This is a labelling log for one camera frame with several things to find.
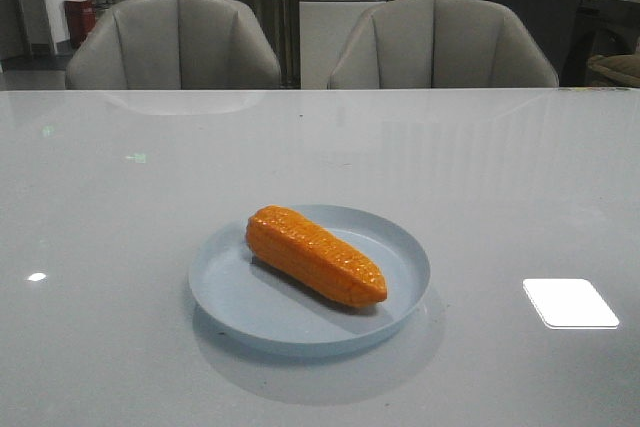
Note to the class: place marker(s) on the light blue round plate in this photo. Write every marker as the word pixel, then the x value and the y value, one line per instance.
pixel 267 310

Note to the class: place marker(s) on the grey left armchair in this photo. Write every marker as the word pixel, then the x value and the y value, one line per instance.
pixel 175 45

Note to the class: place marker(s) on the grey right armchair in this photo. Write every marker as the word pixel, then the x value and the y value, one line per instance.
pixel 415 44

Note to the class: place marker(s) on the dark side table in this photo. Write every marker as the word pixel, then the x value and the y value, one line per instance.
pixel 601 27

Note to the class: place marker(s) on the beige cushion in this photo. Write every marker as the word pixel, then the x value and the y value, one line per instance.
pixel 614 71

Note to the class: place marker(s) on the orange corn cob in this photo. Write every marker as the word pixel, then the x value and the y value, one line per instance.
pixel 293 244

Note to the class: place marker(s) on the grey armchair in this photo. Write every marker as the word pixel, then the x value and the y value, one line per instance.
pixel 415 44
pixel 175 45

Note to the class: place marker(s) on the red trash bin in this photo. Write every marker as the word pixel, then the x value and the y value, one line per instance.
pixel 81 19

